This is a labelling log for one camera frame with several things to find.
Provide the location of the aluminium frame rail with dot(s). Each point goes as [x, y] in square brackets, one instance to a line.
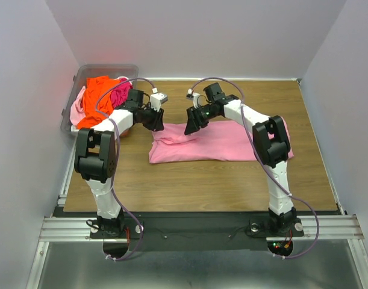
[330, 228]

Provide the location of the magenta t shirt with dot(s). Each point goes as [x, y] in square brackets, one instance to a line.
[120, 94]

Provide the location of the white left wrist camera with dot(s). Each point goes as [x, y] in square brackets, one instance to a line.
[157, 99]

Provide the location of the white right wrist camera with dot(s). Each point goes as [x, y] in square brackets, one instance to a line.
[194, 97]

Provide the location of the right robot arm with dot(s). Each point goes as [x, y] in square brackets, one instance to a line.
[268, 138]

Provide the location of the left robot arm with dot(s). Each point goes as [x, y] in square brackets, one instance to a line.
[97, 153]

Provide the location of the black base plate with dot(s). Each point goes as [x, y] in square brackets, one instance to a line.
[165, 232]

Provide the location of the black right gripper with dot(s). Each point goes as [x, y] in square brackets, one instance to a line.
[194, 121]

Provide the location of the clear plastic bin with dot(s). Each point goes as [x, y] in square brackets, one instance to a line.
[80, 80]

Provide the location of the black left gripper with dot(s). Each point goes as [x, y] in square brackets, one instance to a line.
[157, 123]

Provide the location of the light pink t shirt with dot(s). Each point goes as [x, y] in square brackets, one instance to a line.
[76, 111]

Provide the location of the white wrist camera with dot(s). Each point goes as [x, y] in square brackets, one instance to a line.
[157, 99]
[194, 97]

